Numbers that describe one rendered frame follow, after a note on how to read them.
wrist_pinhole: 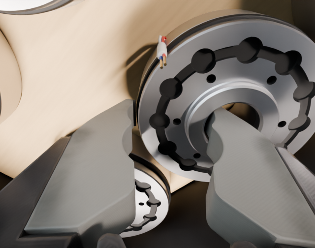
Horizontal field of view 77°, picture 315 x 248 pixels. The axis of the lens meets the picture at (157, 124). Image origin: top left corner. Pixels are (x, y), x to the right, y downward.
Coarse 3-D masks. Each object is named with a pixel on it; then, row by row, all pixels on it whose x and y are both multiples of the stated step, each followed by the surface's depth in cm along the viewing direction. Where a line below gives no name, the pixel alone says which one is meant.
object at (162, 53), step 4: (160, 36) 10; (164, 36) 11; (160, 40) 10; (164, 40) 11; (160, 44) 9; (164, 44) 9; (160, 48) 8; (164, 48) 8; (160, 52) 8; (164, 52) 8; (160, 56) 8; (164, 56) 8; (160, 60) 8; (164, 60) 7; (160, 64) 7; (164, 64) 7; (160, 68) 7
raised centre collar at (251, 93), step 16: (208, 96) 10; (224, 96) 9; (240, 96) 9; (256, 96) 9; (272, 96) 10; (192, 112) 10; (208, 112) 10; (256, 112) 10; (272, 112) 10; (192, 128) 11; (256, 128) 11; (272, 128) 11; (192, 144) 11
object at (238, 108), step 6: (234, 108) 14; (240, 108) 13; (246, 108) 12; (252, 108) 11; (234, 114) 13; (240, 114) 13; (246, 114) 12; (252, 114) 11; (246, 120) 12; (252, 120) 11
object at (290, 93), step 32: (224, 32) 8; (256, 32) 8; (288, 32) 8; (192, 64) 10; (224, 64) 9; (256, 64) 9; (288, 64) 9; (160, 96) 10; (192, 96) 10; (288, 96) 10; (160, 128) 12; (288, 128) 12; (160, 160) 13; (192, 160) 13
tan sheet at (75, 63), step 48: (96, 0) 10; (144, 0) 10; (192, 0) 10; (240, 0) 10; (288, 0) 10; (48, 48) 12; (96, 48) 12; (144, 48) 12; (48, 96) 14; (96, 96) 14; (0, 144) 16; (48, 144) 16
